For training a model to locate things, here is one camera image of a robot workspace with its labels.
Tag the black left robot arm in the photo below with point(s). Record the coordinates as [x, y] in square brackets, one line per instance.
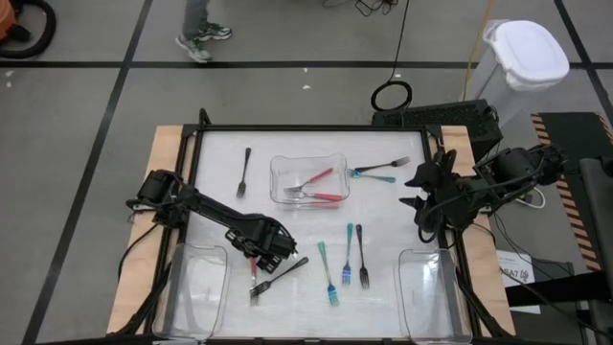
[206, 206]

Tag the person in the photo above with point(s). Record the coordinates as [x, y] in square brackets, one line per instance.
[196, 19]

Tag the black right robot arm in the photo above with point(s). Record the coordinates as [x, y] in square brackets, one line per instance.
[517, 165]

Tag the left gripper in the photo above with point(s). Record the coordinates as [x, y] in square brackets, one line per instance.
[268, 239]

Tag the black metal beam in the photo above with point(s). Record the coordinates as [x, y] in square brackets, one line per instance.
[555, 289]

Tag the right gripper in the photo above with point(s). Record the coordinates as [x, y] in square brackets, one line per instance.
[450, 196]

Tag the teal iridescent fork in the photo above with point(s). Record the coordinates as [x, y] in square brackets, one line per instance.
[348, 249]
[325, 263]
[378, 177]

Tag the orange vacuum cleaner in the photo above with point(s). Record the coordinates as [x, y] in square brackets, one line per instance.
[5, 16]

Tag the clear plastic bin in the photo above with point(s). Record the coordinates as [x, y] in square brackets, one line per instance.
[191, 297]
[287, 165]
[450, 311]

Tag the white paper sheet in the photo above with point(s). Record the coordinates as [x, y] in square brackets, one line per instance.
[515, 266]

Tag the black mat with striped edge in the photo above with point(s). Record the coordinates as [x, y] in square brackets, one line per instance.
[584, 134]

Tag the white lidded trash can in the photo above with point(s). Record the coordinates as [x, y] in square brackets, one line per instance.
[527, 52]

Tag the black fork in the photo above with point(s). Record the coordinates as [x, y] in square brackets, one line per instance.
[360, 249]
[244, 170]
[287, 272]
[378, 166]

